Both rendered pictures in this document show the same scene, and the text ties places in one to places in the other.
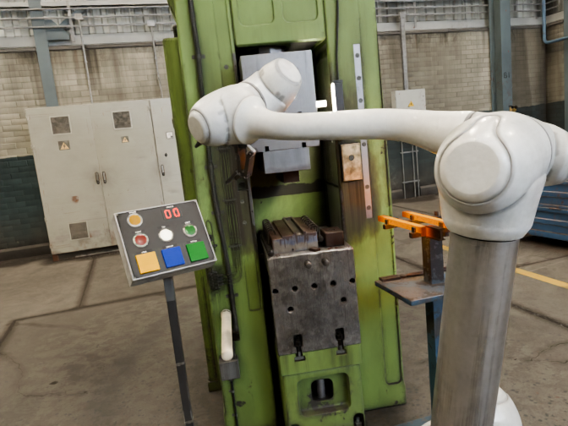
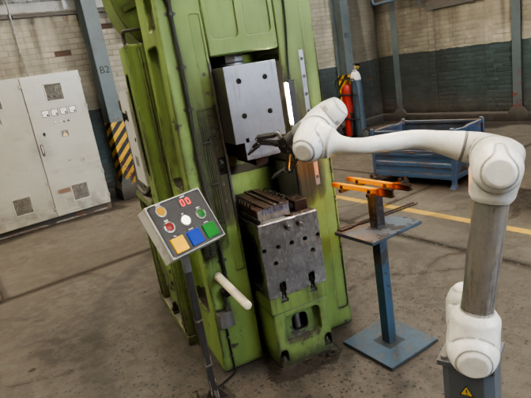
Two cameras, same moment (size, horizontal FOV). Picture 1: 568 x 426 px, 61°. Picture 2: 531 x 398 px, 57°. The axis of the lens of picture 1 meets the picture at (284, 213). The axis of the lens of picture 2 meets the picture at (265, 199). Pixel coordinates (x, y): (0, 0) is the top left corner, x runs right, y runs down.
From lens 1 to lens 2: 0.87 m
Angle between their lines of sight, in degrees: 17
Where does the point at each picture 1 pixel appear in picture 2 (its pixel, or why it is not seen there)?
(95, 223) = not seen: outside the picture
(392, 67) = not seen: hidden behind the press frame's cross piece
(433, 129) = (446, 143)
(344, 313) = (314, 259)
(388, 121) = (417, 138)
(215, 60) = (195, 69)
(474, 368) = (491, 270)
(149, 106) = (19, 86)
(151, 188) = (33, 170)
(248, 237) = (231, 212)
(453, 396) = (480, 287)
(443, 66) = not seen: hidden behind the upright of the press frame
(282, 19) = (244, 32)
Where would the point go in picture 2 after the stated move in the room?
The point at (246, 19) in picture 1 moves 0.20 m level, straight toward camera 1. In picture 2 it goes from (216, 34) to (226, 29)
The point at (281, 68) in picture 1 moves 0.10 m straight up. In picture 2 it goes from (339, 105) to (335, 75)
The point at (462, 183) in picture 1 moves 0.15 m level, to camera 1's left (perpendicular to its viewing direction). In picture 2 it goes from (495, 180) to (449, 193)
